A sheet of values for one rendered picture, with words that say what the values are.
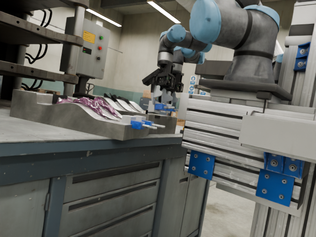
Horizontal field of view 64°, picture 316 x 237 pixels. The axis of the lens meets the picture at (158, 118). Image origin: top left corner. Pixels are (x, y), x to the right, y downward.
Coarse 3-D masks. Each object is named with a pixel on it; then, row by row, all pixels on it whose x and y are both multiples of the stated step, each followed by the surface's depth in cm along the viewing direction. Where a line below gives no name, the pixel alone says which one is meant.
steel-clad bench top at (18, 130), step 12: (0, 120) 86; (12, 120) 90; (24, 120) 95; (0, 132) 67; (12, 132) 69; (24, 132) 72; (36, 132) 75; (48, 132) 78; (60, 132) 82; (72, 132) 86
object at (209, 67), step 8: (200, 64) 523; (208, 64) 513; (216, 64) 503; (224, 64) 494; (200, 72) 522; (208, 72) 512; (216, 72) 503; (224, 72) 493; (200, 88) 531; (208, 88) 514
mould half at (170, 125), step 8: (96, 96) 134; (112, 104) 129; (136, 104) 150; (120, 112) 124; (128, 112) 121; (136, 112) 118; (144, 112) 144; (152, 120) 117; (160, 120) 122; (168, 120) 128; (176, 120) 135; (160, 128) 123; (168, 128) 130
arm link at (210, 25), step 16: (208, 0) 68; (224, 0) 70; (192, 16) 75; (208, 16) 67; (224, 16) 68; (240, 16) 69; (192, 32) 74; (208, 32) 69; (224, 32) 69; (240, 32) 70
